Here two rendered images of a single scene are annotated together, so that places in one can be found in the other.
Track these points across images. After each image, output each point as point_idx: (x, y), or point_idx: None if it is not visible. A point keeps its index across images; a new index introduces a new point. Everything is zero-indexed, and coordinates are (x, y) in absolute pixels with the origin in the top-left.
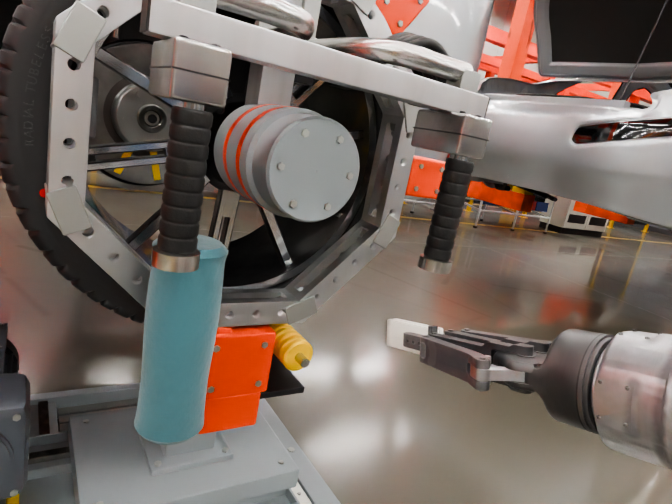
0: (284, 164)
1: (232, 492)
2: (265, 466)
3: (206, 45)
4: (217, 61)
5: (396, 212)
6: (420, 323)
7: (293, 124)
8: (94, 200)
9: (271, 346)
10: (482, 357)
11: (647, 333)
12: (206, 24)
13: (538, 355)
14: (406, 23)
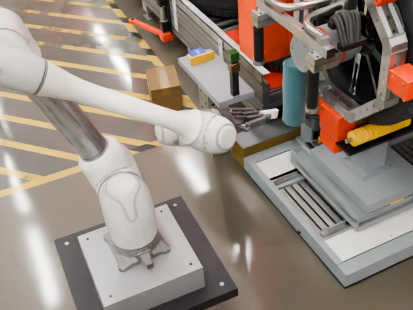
0: (291, 48)
1: (345, 186)
2: (363, 192)
3: (254, 13)
4: (255, 17)
5: (383, 95)
6: (269, 111)
7: (294, 35)
8: None
9: (337, 123)
10: (227, 107)
11: (216, 112)
12: (262, 6)
13: (232, 116)
14: (380, 0)
